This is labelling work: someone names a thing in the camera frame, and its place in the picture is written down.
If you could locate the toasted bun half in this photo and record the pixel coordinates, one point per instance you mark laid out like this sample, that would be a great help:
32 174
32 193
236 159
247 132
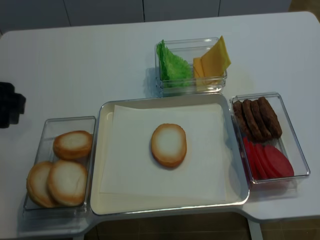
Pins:
169 145

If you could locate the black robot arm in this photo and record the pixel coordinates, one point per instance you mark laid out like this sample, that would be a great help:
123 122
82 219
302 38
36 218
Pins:
12 105

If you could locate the green lettuce leaf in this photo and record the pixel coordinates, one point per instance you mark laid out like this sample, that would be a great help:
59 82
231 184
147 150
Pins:
175 72

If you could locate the flat yellow cheese slices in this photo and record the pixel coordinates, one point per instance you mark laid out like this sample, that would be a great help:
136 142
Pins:
198 68

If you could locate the clear lettuce cheese container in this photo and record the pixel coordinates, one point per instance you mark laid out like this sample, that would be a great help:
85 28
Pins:
188 50

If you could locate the upright yellow cheese slice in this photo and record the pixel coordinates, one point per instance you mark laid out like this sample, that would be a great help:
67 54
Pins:
216 61

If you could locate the white serving tray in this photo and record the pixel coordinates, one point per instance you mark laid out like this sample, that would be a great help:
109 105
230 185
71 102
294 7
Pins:
236 186

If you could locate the white paper sheet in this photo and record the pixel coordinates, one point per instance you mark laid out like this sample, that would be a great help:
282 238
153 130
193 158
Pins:
131 169

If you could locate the brown patty leftmost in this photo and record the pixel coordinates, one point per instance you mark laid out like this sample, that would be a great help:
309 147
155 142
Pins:
241 120

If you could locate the brown patty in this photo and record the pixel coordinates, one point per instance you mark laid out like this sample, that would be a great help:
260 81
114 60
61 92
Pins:
251 122
269 117
241 120
266 134

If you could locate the toasted bun rear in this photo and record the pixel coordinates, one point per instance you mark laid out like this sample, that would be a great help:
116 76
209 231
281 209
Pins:
73 145

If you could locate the red tomato slice left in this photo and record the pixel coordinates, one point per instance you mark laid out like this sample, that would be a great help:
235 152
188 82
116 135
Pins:
251 159

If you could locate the red tomato slice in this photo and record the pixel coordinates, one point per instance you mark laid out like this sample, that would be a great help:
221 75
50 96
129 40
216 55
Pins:
263 161
251 159
278 162

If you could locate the red tomato slice middle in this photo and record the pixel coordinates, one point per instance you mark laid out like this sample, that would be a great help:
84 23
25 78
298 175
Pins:
263 161

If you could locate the brown patty rightmost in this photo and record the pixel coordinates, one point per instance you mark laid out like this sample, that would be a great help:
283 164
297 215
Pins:
269 117

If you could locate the clear meat tomato container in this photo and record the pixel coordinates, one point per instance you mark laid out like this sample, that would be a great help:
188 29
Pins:
288 144

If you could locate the clear left bread container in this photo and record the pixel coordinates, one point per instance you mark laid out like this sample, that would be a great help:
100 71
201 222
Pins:
45 153

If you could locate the red tomato slice right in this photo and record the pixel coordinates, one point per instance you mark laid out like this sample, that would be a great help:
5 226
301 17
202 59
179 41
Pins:
278 162

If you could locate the toasted bun left front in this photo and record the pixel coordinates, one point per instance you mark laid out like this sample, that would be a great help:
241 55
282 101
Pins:
36 185

